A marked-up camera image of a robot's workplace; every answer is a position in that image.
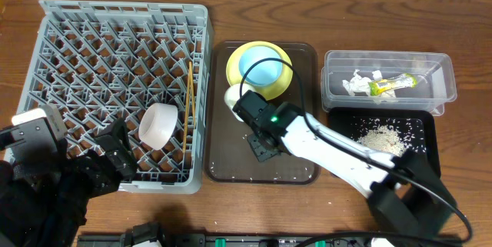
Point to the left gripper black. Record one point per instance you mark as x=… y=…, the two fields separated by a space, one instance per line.
x=94 y=168

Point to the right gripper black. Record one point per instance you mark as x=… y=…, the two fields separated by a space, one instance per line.
x=260 y=145

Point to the white cup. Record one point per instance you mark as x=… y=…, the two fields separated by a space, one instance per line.
x=158 y=124

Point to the white bowl with food residue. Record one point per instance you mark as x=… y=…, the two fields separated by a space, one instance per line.
x=232 y=95

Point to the wooden chopstick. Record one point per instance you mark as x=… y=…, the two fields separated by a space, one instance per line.
x=187 y=106
x=191 y=88

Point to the white tissue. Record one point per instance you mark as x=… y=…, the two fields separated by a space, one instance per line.
x=359 y=84

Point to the green yellow snack wrapper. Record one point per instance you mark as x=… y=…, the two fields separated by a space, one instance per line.
x=404 y=80

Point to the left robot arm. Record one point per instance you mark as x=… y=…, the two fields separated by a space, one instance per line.
x=44 y=193

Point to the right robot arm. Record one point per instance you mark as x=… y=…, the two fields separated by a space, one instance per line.
x=404 y=193

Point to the grey plastic dishwasher rack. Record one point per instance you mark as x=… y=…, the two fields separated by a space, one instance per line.
x=99 y=61

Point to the dark brown serving tray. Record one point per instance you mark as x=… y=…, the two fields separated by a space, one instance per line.
x=228 y=156

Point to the yellow plate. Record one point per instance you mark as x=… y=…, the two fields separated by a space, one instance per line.
x=271 y=91

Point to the light blue bowl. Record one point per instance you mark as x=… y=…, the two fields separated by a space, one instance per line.
x=265 y=73

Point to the clear plastic container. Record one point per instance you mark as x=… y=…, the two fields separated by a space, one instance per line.
x=436 y=85

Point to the pile of rice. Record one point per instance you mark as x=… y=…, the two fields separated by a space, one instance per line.
x=384 y=139

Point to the black tray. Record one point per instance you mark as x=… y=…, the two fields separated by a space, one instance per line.
x=416 y=128

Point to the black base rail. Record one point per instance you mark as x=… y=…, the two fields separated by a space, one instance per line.
x=152 y=234

